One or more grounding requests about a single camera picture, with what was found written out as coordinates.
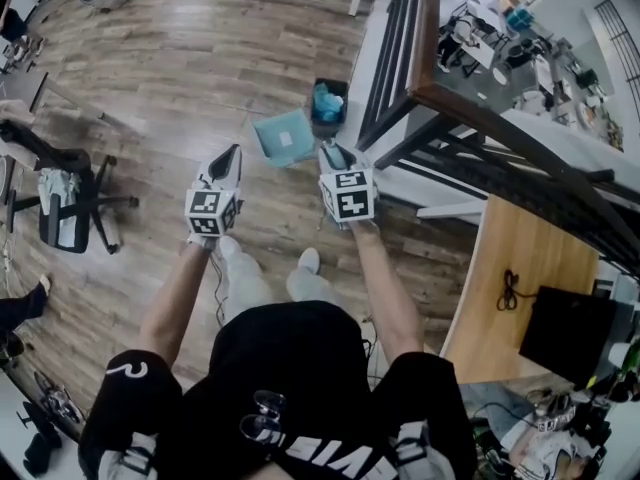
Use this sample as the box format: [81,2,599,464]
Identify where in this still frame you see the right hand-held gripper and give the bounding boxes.
[317,138,378,225]

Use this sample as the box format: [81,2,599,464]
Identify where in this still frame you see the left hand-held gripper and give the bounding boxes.
[184,143,245,239]

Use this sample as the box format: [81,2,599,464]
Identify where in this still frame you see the person's right forearm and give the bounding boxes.
[351,221,427,364]

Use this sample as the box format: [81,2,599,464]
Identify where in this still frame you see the person's left forearm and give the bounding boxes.
[133,240,214,369]

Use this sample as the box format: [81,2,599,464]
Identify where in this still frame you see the wooden floor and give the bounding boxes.
[0,0,484,419]

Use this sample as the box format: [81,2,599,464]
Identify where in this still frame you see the black trash bin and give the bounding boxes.
[309,77,350,140]

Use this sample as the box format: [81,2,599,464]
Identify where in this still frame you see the blue bin bag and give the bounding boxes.
[313,81,346,123]

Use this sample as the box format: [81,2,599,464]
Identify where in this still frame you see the person's white left shoe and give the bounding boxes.
[218,235,244,260]

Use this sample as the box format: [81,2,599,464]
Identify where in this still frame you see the person's white shoe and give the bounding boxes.
[218,235,244,260]
[297,246,322,274]

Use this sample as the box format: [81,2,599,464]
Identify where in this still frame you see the person's white right shoe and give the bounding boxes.
[297,246,322,274]

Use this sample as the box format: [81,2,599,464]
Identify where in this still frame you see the grey trousers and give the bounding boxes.
[219,247,342,327]

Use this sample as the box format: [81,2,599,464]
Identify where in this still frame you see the black railing with wooden handrail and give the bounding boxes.
[354,0,640,275]

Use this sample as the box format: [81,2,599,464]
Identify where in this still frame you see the black office chair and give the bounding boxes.
[4,152,141,257]

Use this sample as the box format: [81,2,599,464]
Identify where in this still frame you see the black printed t-shirt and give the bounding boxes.
[77,300,479,480]

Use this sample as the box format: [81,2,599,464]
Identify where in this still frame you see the light wooden desk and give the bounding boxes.
[439,193,601,385]

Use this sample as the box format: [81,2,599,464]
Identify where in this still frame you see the clear glasses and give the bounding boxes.
[238,390,289,444]

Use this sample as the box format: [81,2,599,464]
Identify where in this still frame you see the black monitor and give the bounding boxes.
[518,285,619,388]

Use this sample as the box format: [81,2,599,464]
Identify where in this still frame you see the white desk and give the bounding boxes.
[0,367,86,480]

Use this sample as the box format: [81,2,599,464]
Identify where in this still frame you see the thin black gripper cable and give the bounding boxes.
[207,250,229,327]

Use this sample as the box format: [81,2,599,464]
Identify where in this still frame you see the coiled black cable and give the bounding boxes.
[495,268,539,313]

